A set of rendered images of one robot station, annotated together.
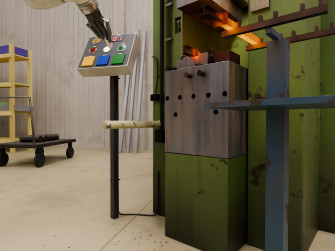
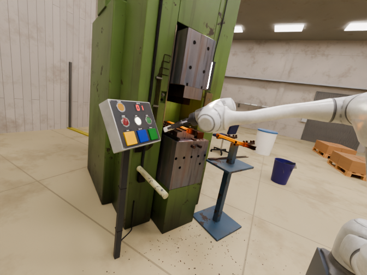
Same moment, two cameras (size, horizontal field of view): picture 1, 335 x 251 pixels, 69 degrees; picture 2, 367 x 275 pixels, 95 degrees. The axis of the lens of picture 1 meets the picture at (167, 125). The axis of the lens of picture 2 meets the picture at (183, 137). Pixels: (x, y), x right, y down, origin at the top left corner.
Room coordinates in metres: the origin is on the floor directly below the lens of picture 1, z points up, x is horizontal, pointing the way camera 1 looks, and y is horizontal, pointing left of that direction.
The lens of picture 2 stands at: (1.06, 1.31, 1.27)
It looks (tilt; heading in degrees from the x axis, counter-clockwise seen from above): 13 degrees down; 281
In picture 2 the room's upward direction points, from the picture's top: 10 degrees clockwise
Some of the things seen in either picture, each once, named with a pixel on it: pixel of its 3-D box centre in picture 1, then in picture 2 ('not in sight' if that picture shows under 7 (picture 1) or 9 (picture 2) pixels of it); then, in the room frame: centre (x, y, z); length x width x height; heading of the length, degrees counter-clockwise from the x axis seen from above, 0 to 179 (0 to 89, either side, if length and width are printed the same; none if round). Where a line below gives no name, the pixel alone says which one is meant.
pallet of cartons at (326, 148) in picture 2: not in sight; (332, 150); (-3.41, -6.02, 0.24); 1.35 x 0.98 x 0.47; 75
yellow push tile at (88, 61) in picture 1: (88, 62); (130, 138); (1.50, 0.49, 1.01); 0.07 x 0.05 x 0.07; 75
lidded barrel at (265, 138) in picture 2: not in sight; (264, 142); (-0.45, -4.14, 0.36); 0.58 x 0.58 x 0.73
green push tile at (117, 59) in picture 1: (118, 59); (152, 134); (1.45, 0.29, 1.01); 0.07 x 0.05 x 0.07; 75
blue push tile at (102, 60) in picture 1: (103, 61); (142, 136); (1.48, 0.39, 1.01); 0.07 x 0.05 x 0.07; 75
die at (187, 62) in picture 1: (211, 68); (173, 129); (1.46, -0.26, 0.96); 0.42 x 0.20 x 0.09; 140
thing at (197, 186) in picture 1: (219, 189); (166, 192); (1.44, -0.31, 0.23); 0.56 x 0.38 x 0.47; 140
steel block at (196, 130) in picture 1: (220, 112); (173, 153); (1.44, -0.31, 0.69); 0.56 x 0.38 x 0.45; 140
